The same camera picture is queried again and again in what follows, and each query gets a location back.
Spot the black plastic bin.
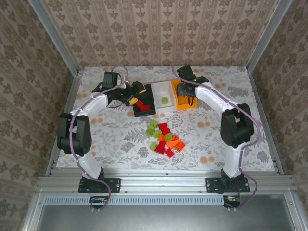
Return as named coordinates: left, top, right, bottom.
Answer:
left=132, top=83, right=157, bottom=118

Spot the orange plastic bin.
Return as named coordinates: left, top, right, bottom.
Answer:
left=171, top=79, right=198, bottom=111

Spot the white plastic bin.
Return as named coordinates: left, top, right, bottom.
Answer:
left=151, top=81, right=178, bottom=114

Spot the floral table cover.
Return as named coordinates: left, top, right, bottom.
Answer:
left=56, top=66, right=276, bottom=172

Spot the small wiring connector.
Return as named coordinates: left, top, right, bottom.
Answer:
left=223, top=194, right=241, bottom=207
left=90, top=196, right=108, bottom=205

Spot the grey metal panel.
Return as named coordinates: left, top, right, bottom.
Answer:
left=36, top=194, right=296, bottom=231

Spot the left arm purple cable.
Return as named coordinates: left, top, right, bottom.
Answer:
left=68, top=65, right=129, bottom=212

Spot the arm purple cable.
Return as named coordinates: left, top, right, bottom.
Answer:
left=171, top=59, right=262, bottom=212
left=68, top=65, right=129, bottom=212

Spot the aluminum side rail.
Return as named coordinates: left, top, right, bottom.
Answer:
left=45, top=69, right=84, bottom=176
left=247, top=69, right=285, bottom=175

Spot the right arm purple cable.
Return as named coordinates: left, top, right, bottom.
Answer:
left=171, top=59, right=262, bottom=212

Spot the aluminum mounting rail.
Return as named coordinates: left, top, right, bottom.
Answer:
left=36, top=168, right=296, bottom=194

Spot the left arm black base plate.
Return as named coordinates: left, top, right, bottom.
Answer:
left=78, top=177, right=121, bottom=194

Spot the aluminum frame post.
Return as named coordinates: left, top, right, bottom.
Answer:
left=27, top=0, right=80, bottom=75
left=247, top=0, right=293, bottom=73

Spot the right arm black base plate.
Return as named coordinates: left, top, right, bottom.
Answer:
left=205, top=177, right=250, bottom=194

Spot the slotted grey cable duct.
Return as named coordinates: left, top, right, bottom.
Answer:
left=44, top=196, right=227, bottom=205

